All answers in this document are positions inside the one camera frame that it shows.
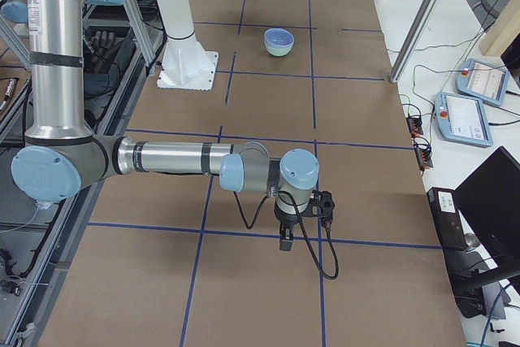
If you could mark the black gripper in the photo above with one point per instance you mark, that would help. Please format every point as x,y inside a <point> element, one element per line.
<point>285,219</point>

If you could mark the blue bowl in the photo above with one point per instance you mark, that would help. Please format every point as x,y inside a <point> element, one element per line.
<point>278,38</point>

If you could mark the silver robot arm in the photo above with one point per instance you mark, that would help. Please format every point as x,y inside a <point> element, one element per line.
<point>57,64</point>

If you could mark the green bowl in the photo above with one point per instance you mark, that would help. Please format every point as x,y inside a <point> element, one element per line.
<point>278,51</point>

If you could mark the near orange connector block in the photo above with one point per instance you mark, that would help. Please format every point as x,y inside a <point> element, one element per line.
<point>423,153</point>

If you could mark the orange connector block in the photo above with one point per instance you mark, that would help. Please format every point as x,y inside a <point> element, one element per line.
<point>423,153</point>
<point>414,121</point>

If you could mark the black desktop computer box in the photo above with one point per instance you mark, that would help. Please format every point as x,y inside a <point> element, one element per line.
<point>446,217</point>

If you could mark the far orange connector block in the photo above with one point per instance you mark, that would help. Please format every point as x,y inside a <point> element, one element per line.
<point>414,121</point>

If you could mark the black monitor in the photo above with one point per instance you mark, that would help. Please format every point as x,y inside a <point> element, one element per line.
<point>489,201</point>

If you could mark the near teach pendant tablet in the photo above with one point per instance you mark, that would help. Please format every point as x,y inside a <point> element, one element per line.
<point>462,119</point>

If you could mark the teach pendant tablet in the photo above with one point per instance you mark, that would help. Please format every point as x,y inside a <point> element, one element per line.
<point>484,81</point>
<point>462,119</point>

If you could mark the far teach pendant tablet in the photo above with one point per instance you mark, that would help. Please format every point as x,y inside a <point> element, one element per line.
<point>484,81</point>

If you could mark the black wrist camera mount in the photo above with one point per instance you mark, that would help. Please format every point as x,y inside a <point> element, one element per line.
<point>320,206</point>

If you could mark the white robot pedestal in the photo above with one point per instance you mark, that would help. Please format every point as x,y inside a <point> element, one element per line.
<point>185,62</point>

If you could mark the aluminium frame post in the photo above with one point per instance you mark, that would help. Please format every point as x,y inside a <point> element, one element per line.
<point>415,32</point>

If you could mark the aluminium side rail frame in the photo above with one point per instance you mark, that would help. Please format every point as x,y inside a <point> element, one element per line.
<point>45,203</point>

